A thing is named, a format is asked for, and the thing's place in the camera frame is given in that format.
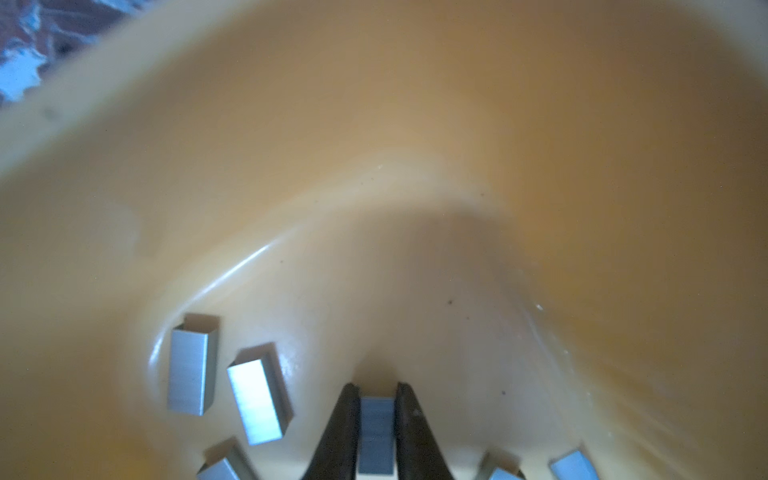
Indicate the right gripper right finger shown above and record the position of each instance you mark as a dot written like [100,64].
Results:
[418,455]

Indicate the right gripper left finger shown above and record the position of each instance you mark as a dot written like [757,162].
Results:
[337,451]

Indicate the staple strip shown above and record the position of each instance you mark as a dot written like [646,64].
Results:
[377,440]
[227,461]
[574,465]
[193,363]
[260,394]

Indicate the yellow plastic tray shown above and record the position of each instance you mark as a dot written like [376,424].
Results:
[548,217]

